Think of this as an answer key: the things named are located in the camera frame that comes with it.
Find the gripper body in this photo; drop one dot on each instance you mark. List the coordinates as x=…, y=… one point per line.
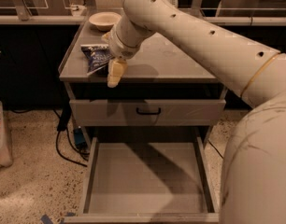
x=120, y=48

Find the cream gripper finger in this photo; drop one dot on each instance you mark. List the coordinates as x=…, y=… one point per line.
x=116, y=69

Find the blue chip bag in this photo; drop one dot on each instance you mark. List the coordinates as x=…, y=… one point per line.
x=98, y=56

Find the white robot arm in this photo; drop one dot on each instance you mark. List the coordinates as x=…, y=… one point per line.
x=253, y=185

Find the closed grey upper drawer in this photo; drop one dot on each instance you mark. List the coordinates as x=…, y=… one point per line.
x=123, y=112

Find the grey drawer cabinet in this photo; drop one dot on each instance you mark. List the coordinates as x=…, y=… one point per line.
x=160, y=71

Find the open grey middle drawer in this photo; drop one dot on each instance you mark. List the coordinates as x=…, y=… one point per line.
x=146, y=183

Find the white ceramic bowl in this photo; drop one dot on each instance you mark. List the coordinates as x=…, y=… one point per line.
x=104, y=21

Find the blue power adapter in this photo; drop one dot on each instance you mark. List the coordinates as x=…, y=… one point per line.
x=79, y=139

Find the blue tape on floor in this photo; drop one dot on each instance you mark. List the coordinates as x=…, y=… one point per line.
x=46, y=219

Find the black drawer handle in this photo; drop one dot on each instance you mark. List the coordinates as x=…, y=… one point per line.
x=149, y=112

